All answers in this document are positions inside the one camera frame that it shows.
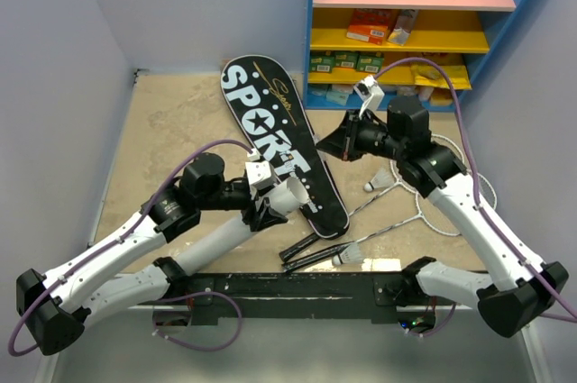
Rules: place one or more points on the white shuttlecock tube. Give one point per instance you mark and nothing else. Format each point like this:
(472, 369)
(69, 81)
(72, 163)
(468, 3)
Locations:
(290, 196)

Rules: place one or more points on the blue shelf unit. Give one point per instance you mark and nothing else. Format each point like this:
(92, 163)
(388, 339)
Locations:
(348, 40)

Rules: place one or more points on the orange snack box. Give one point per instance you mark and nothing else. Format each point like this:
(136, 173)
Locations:
(371, 25)

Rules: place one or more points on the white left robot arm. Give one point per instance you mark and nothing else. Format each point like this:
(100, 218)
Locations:
(57, 306)

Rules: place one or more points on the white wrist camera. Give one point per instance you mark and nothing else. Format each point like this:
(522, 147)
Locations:
(257, 169)
(368, 89)

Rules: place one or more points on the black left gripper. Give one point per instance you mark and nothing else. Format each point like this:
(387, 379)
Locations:
(263, 217)

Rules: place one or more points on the green box right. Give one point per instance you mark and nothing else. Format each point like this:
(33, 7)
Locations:
(370, 62)

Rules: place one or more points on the black racket cover bag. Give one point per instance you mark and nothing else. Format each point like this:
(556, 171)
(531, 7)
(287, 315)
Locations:
(265, 102)

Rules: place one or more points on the white shuttlecock front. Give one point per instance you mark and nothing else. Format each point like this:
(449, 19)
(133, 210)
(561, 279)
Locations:
(350, 254)

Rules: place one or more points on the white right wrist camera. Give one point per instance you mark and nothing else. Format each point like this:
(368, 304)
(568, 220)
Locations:
(368, 89)

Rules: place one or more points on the white shuttlecock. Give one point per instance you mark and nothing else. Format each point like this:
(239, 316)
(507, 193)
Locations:
(381, 180)
(350, 254)

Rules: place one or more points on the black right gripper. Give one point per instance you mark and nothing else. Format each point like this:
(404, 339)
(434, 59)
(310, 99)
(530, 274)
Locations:
(343, 141)

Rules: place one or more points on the green box left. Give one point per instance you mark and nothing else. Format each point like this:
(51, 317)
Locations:
(321, 61)

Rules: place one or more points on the silver snack pouch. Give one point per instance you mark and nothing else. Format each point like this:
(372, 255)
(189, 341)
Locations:
(403, 26)

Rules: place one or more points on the green box middle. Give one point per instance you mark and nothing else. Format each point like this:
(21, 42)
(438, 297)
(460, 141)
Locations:
(346, 59)

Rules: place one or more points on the green box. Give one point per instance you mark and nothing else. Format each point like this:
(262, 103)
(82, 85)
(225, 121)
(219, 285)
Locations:
(346, 59)
(370, 62)
(321, 61)

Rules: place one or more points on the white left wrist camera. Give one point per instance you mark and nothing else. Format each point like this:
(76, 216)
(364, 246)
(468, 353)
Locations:
(257, 169)

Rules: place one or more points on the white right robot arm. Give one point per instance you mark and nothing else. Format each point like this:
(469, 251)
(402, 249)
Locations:
(518, 285)

